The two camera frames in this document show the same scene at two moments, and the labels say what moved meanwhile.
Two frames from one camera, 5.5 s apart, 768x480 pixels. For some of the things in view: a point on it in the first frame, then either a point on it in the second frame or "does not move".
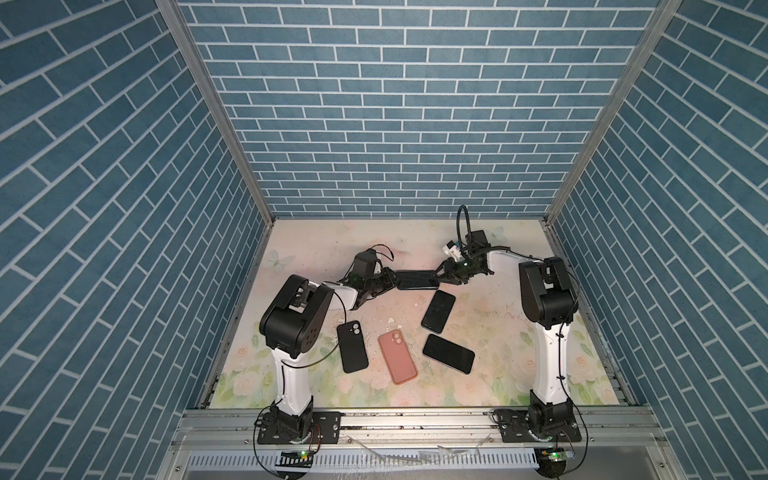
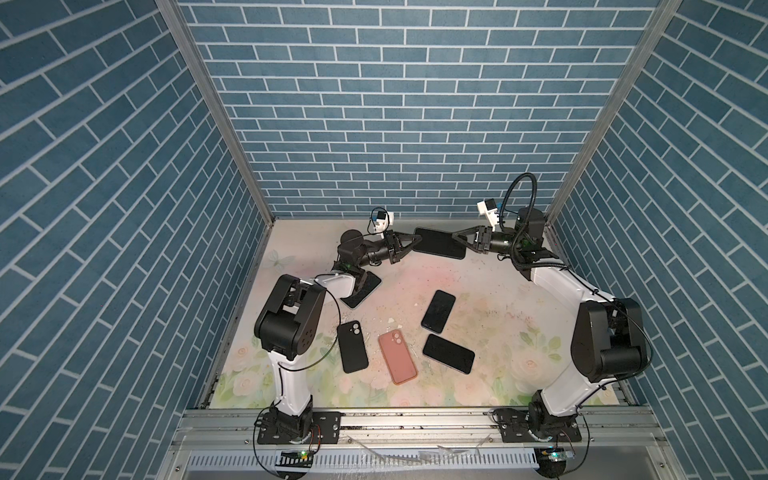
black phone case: [352, 347] does not move
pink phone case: [397, 356] does not move
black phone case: [417, 280] to [440, 243]
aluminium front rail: [416, 428] does not move
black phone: [438, 311] does not move
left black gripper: [389, 279] to [392, 243]
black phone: [449, 353] does not move
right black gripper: [448, 273] to [479, 234]
